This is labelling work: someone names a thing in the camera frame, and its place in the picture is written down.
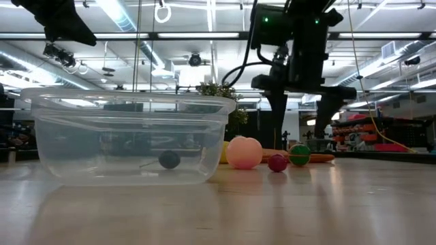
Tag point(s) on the silver ceiling duct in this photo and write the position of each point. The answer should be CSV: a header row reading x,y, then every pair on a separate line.
x,y
121,20
408,47

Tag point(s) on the clear plastic tupperware container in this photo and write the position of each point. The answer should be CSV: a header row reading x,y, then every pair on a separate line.
x,y
102,136

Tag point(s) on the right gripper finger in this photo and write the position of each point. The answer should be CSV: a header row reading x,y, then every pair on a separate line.
x,y
332,97
279,115

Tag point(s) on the overhead LED light bar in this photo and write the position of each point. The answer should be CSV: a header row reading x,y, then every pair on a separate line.
x,y
197,35

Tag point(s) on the small red toy cherry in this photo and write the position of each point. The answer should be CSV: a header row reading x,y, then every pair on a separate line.
x,y
277,163

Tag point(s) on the dark toy grape with stem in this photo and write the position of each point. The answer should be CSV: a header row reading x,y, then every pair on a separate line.
x,y
169,160

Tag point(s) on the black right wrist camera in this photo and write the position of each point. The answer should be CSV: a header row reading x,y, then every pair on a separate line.
x,y
272,30

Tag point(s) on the round black overhead camera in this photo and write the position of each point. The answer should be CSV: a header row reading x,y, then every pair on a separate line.
x,y
195,60

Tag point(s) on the red storage shelf rack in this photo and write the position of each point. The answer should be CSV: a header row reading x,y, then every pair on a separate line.
x,y
368,137

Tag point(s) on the yellow toy lemon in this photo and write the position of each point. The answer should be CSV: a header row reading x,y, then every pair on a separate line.
x,y
225,153

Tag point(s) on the black room divider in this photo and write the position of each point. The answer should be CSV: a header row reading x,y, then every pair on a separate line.
x,y
259,129

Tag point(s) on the orange toy carrot green top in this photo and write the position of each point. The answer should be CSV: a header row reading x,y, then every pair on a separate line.
x,y
299,158

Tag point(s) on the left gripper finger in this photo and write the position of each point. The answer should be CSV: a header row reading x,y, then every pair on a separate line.
x,y
58,20

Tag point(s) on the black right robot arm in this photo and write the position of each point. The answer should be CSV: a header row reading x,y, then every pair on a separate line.
x,y
306,8

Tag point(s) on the artificial green shrub plant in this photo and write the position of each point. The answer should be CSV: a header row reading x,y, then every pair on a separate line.
x,y
238,117

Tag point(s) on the peach toy fruit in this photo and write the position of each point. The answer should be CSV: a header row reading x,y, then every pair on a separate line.
x,y
244,153

